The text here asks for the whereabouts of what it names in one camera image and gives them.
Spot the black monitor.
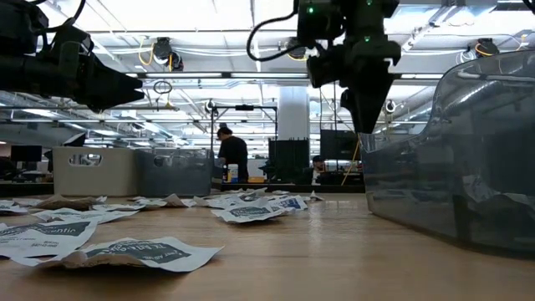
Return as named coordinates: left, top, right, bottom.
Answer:
left=319, top=129, right=360, bottom=161

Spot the white building column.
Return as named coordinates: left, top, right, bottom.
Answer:
left=278, top=86, right=311, bottom=141

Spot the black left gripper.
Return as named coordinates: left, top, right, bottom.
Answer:
left=0, top=41, right=145, bottom=113

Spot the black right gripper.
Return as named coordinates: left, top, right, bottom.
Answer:
left=340, top=35, right=402, bottom=135

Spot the orange hanging cable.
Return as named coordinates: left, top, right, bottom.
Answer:
left=340, top=140, right=361, bottom=186

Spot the black cabinet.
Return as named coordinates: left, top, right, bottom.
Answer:
left=267, top=139, right=311, bottom=185

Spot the person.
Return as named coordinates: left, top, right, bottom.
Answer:
left=309, top=155, right=335, bottom=186
left=216, top=126, right=251, bottom=184

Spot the smoked translucent plastic bin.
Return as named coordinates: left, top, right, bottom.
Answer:
left=359, top=48, right=535, bottom=254
left=134, top=148, right=215, bottom=197

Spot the black overhead rig frame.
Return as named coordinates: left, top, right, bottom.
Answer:
left=210, top=104, right=280, bottom=151

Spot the hanging black cable loop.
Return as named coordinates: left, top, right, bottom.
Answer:
left=152, top=79, right=173, bottom=95

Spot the light grey plastic bin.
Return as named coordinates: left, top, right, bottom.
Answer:
left=53, top=145, right=139, bottom=197

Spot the dark monitor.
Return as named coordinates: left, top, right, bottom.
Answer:
left=10, top=145, right=43, bottom=163

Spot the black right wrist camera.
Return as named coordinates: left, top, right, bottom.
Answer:
left=307, top=53, right=349, bottom=89

